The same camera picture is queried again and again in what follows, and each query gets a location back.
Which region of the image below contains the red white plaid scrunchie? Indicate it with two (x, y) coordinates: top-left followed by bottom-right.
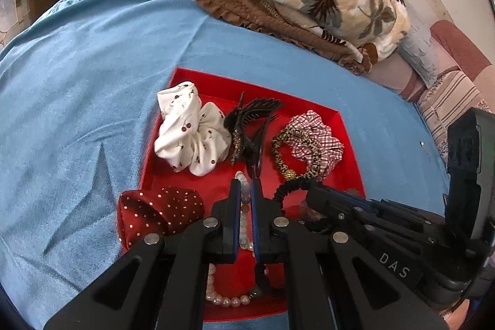
(279, 110), (345, 174)

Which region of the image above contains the white cherry print scrunchie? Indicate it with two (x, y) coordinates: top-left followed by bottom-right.
(154, 81), (232, 177)

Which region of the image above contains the striped floral pillow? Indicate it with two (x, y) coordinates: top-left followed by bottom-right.
(415, 70), (495, 161)

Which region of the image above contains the red box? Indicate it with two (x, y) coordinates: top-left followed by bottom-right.
(116, 67), (366, 323)

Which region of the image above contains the small pearl bracelet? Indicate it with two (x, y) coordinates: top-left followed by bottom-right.
(234, 171), (256, 251)

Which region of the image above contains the grey pillow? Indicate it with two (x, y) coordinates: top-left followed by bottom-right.
(398, 23), (437, 89)

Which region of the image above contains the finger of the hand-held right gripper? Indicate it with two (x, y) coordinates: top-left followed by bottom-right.
(309, 205), (449, 289)
(307, 185), (446, 235)

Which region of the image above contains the large pearl bracelet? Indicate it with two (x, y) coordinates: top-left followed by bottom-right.
(205, 264), (261, 309)

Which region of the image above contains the brown ruffled blanket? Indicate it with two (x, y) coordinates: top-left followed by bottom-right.
(101, 0), (374, 75)

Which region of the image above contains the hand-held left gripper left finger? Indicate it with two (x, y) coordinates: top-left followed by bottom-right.
(43, 178), (242, 330)

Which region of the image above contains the pink patchwork bed sheet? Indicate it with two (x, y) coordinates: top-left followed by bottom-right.
(367, 20), (495, 102)

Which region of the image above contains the black feather hair claw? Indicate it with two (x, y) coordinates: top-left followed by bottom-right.
(223, 92), (285, 180)

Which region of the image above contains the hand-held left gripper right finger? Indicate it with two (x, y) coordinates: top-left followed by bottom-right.
(251, 178), (451, 330)

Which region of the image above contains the black ruffled hair tie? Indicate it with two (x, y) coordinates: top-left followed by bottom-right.
(273, 180), (321, 215)

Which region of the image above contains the red dotted fabric bow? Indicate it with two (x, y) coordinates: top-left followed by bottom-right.
(117, 187), (205, 251)

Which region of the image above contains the leopard print hair tie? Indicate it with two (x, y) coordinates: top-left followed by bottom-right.
(271, 129), (323, 182)

